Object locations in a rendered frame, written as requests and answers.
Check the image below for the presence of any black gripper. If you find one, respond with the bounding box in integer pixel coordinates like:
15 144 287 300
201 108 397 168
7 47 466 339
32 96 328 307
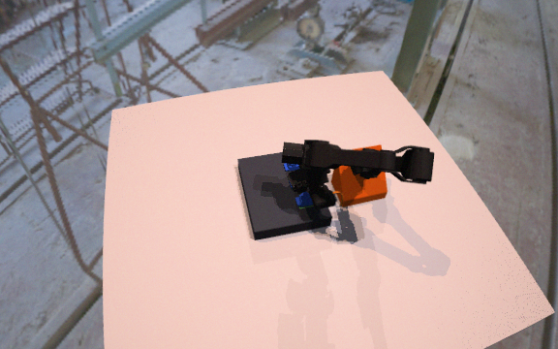
308 169 336 209

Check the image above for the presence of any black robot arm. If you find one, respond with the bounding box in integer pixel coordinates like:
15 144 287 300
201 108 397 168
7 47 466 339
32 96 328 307
282 140 435 194

